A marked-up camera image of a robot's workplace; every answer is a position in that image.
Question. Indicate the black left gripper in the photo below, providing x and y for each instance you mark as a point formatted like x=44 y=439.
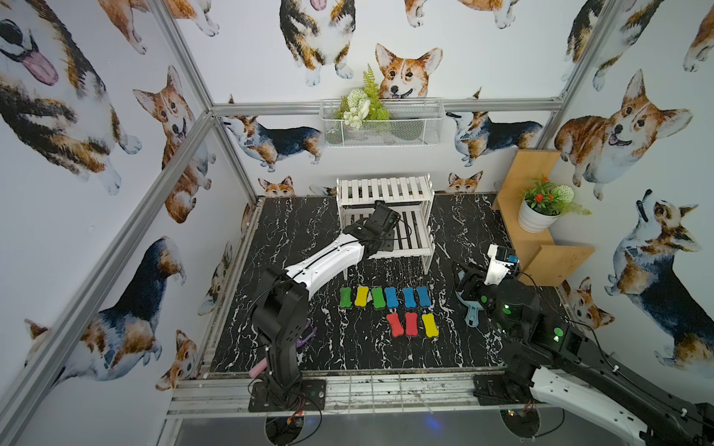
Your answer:
x=388 y=215

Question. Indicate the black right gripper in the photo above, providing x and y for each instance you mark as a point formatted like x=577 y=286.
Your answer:
x=471 y=293

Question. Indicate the yellow eraser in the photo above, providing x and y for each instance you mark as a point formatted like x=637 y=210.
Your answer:
x=430 y=325
x=363 y=292

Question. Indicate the green eraser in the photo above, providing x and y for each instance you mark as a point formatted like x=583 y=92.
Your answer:
x=346 y=301
x=378 y=298

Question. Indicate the light blue eraser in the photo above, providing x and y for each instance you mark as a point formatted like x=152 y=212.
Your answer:
x=409 y=297
x=424 y=299
x=392 y=300

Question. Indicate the red eraser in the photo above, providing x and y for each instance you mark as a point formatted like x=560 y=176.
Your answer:
x=411 y=324
x=396 y=328

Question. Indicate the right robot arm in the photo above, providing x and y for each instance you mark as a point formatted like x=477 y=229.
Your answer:
x=549 y=360

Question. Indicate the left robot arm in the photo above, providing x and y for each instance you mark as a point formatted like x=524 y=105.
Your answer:
x=280 y=307

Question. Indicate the wooden corner shelf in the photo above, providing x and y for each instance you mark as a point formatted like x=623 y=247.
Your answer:
x=541 y=258

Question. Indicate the white wooden two-tier shelf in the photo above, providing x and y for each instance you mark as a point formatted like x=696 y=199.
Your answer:
x=412 y=200

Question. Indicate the teal dustpan with brush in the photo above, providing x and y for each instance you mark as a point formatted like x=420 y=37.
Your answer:
x=471 y=312

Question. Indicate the white plant pot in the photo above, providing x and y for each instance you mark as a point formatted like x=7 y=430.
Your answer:
x=533 y=222

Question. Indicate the green potted plant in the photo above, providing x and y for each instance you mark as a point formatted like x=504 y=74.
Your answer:
x=552 y=200

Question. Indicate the purple pink garden fork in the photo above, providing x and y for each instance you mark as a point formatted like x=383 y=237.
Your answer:
x=307 y=335

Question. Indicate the artificial fern and flowers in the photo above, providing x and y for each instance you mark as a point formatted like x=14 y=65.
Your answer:
x=363 y=105

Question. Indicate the white wire wall basket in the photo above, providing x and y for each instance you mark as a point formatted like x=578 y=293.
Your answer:
x=402 y=123

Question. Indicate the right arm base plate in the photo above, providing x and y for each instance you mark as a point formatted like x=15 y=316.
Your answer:
x=501 y=389

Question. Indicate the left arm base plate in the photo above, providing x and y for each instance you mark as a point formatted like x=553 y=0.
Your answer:
x=308 y=395

